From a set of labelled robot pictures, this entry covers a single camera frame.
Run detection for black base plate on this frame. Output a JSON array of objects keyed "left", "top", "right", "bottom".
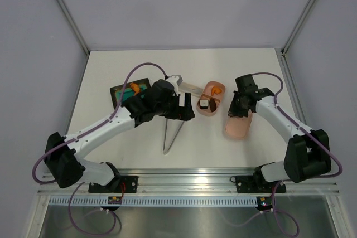
[
  {"left": 230, "top": 175, "right": 287, "bottom": 193},
  {"left": 88, "top": 176, "right": 138, "bottom": 193}
]

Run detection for aluminium mounting rail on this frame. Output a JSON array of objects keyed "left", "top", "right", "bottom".
[{"left": 37, "top": 167, "right": 340, "bottom": 196}]

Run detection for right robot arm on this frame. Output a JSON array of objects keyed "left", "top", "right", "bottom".
[{"left": 226, "top": 74, "right": 332, "bottom": 192}]

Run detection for white slotted cable duct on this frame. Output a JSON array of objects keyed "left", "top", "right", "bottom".
[{"left": 49, "top": 196, "right": 258, "bottom": 207}]

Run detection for pink lunch box lid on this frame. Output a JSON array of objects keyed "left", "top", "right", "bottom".
[{"left": 225, "top": 111, "right": 253, "bottom": 139}]

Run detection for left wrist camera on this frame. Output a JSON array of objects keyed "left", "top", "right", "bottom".
[{"left": 166, "top": 75, "right": 183, "bottom": 92}]

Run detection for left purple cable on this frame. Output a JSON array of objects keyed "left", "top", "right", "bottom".
[{"left": 32, "top": 62, "right": 168, "bottom": 236}]

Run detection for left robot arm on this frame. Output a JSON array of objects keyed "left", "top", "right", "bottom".
[{"left": 44, "top": 77, "right": 195, "bottom": 192}]

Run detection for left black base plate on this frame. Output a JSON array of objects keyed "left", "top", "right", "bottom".
[{"left": 88, "top": 176, "right": 138, "bottom": 193}]

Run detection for white rice ball toy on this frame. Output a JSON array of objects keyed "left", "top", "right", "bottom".
[{"left": 199, "top": 99, "right": 209, "bottom": 109}]

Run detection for left frame post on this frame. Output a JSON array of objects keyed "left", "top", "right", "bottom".
[{"left": 55, "top": 0, "right": 90, "bottom": 58}]

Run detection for orange chicken drumstick toy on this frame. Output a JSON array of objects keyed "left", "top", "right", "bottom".
[{"left": 211, "top": 86, "right": 222, "bottom": 96}]

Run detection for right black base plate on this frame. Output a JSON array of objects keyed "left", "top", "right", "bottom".
[{"left": 230, "top": 175, "right": 287, "bottom": 193}]

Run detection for right frame post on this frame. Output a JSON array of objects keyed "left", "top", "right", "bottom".
[{"left": 281, "top": 0, "right": 318, "bottom": 57}]

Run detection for frame post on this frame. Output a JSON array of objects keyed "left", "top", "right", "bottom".
[
  {"left": 281, "top": 0, "right": 318, "bottom": 57},
  {"left": 55, "top": 0, "right": 90, "bottom": 58}
]

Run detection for brown sea cucumber toy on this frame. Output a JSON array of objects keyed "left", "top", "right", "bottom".
[{"left": 209, "top": 98, "right": 219, "bottom": 113}]

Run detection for pink lunch box base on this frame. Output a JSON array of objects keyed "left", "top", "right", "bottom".
[{"left": 196, "top": 81, "right": 226, "bottom": 117}]

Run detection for black teal food tray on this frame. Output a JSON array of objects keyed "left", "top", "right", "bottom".
[{"left": 109, "top": 78, "right": 151, "bottom": 109}]

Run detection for metal tongs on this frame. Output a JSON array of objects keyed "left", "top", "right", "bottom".
[{"left": 162, "top": 119, "right": 185, "bottom": 155}]

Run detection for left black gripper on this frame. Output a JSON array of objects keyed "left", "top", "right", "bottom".
[{"left": 155, "top": 92, "right": 194, "bottom": 122}]

